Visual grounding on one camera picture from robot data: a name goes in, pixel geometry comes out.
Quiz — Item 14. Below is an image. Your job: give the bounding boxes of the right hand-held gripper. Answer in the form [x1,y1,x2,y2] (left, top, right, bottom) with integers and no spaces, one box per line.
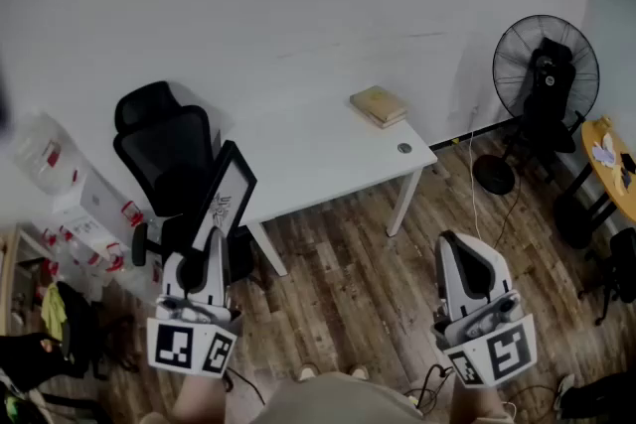
[429,230,538,388]

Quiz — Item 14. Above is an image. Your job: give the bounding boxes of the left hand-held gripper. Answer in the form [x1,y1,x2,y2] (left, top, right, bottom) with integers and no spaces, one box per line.
[146,225,244,381]

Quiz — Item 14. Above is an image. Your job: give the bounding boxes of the black picture frame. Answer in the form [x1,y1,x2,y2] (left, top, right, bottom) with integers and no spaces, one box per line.
[191,139,258,254]

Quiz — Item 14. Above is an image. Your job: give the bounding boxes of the person's right forearm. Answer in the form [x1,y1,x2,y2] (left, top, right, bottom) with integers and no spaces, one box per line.
[451,379,513,424]

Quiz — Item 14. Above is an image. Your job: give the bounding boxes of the person's left forearm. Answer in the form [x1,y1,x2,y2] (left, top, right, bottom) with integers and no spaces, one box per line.
[171,369,235,424]

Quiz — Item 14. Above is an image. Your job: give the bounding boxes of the white desk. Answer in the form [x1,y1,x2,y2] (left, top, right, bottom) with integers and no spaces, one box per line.
[218,86,439,278]

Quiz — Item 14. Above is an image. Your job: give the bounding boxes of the white cardboard box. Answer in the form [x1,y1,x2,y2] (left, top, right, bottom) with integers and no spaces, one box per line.
[52,168,135,259]

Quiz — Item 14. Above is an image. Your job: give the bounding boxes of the black mesh office chair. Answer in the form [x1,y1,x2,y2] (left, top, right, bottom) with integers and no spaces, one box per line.
[112,80,259,287]

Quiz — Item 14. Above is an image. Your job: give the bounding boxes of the black chair with cloth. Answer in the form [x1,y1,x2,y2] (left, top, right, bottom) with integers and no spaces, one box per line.
[54,280,108,381]

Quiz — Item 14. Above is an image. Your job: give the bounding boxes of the black swivel chair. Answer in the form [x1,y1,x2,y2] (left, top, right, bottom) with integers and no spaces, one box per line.
[578,226,636,327]

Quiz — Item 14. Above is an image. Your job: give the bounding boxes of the yellow-green cloth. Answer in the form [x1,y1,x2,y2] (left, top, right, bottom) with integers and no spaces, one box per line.
[40,281,69,342]

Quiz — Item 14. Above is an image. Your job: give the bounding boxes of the round yellow wooden table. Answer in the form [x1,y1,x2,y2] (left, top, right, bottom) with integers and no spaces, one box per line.
[554,116,636,250]

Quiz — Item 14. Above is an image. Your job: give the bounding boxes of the brown book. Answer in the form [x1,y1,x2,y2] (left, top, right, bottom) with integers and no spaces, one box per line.
[365,110,409,130]

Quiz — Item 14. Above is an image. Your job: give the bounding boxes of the white paper scrap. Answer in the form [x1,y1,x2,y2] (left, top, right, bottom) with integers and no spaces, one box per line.
[590,132,618,168]

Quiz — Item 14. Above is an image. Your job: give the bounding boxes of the light wooden shelf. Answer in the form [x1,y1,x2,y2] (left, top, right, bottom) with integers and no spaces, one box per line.
[0,222,56,337]

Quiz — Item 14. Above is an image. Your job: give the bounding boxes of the person's beige clothing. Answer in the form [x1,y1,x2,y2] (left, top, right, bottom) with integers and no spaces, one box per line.
[247,371,423,424]

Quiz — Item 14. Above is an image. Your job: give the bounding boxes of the white boxes with red labels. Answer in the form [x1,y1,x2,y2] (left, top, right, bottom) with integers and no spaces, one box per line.
[9,112,168,302]

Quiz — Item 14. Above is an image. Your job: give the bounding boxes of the yellowish book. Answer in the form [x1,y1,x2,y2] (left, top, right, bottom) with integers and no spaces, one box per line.
[349,85,408,121]

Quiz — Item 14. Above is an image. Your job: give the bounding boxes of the black standing fan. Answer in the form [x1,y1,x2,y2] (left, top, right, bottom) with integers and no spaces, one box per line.
[471,14,601,198]

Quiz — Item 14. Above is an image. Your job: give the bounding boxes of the black fan cable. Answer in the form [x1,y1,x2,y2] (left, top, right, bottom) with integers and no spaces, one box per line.
[493,171,523,250]

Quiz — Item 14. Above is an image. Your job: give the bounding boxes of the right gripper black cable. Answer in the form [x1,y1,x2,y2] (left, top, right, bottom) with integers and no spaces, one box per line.
[402,363,456,416]

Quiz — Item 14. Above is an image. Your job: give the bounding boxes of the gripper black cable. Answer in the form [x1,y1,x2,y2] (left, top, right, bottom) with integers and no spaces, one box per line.
[224,365,267,406]
[402,363,456,416]

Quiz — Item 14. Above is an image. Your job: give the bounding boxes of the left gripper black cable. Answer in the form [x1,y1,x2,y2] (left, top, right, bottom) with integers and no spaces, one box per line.
[224,365,267,406]

